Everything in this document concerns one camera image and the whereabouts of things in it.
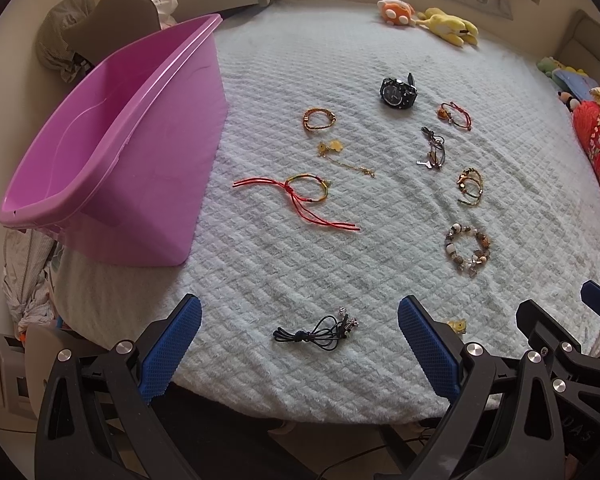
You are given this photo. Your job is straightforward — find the red string braided bracelet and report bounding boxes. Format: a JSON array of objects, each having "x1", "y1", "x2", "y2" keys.
[{"x1": 232, "y1": 172, "x2": 361, "y2": 232}]

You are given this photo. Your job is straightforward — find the yellow plush toy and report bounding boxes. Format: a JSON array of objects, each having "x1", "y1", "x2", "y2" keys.
[{"x1": 415, "y1": 8, "x2": 479, "y2": 47}]

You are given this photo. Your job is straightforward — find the grey garment on chair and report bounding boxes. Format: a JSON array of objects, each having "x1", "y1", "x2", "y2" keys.
[{"x1": 34, "y1": 0, "x2": 95, "y2": 84}]

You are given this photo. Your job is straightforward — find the pile of grey clothes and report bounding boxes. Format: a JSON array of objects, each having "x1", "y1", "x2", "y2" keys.
[{"x1": 2, "y1": 230, "x2": 58, "y2": 339}]

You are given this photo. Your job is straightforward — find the white quilted bed blanket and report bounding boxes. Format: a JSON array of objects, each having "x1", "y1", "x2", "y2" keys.
[{"x1": 55, "y1": 1, "x2": 600, "y2": 424}]

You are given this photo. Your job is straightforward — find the pink plastic tub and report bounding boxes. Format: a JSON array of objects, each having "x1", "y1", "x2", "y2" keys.
[{"x1": 0, "y1": 14, "x2": 228, "y2": 266}]

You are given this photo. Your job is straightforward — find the black wrist watch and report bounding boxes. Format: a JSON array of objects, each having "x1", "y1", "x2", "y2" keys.
[{"x1": 379, "y1": 73, "x2": 418, "y2": 110}]

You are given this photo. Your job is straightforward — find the brown beaded flower bracelet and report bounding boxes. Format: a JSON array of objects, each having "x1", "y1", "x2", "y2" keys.
[{"x1": 443, "y1": 224, "x2": 492, "y2": 278}]

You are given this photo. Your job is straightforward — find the rainbow braided cord bracelet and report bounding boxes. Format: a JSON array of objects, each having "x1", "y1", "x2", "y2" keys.
[{"x1": 455, "y1": 167, "x2": 485, "y2": 207}]

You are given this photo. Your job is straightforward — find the red gold woven bracelet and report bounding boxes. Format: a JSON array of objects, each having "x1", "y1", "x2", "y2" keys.
[{"x1": 302, "y1": 106, "x2": 338, "y2": 134}]

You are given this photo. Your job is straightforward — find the gold chain with charm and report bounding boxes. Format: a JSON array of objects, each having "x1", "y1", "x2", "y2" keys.
[{"x1": 316, "y1": 138, "x2": 376, "y2": 178}]

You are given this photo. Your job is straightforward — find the brown leather cord bracelet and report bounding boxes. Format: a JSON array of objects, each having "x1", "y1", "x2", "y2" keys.
[{"x1": 413, "y1": 126, "x2": 447, "y2": 172}]

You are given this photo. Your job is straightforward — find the small panda plush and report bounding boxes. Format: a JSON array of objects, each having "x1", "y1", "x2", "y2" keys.
[{"x1": 558, "y1": 91, "x2": 582, "y2": 113}]

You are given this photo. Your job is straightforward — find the green blue plush toys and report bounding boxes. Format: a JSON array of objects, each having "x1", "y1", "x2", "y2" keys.
[{"x1": 536, "y1": 56, "x2": 598, "y2": 96}]

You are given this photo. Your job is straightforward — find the grey brown chair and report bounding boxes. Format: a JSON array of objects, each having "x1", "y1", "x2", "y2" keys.
[{"x1": 62, "y1": 0, "x2": 161, "y2": 66}]

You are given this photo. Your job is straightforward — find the red string bell bracelet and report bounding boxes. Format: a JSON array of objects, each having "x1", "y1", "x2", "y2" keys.
[{"x1": 436, "y1": 101, "x2": 474, "y2": 132}]

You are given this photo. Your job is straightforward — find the small yellow charm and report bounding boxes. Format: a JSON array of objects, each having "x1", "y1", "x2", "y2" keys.
[{"x1": 446, "y1": 320, "x2": 467, "y2": 335}]

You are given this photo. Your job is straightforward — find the orange white plush toy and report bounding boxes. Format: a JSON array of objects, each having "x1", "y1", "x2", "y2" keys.
[{"x1": 377, "y1": 0, "x2": 416, "y2": 26}]

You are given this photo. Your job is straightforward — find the black cord charm necklace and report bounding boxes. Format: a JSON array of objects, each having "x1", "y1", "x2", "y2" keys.
[{"x1": 272, "y1": 309, "x2": 360, "y2": 352}]

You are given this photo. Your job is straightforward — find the white plastic bag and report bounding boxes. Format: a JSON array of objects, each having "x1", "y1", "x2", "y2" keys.
[{"x1": 151, "y1": 0, "x2": 178, "y2": 29}]

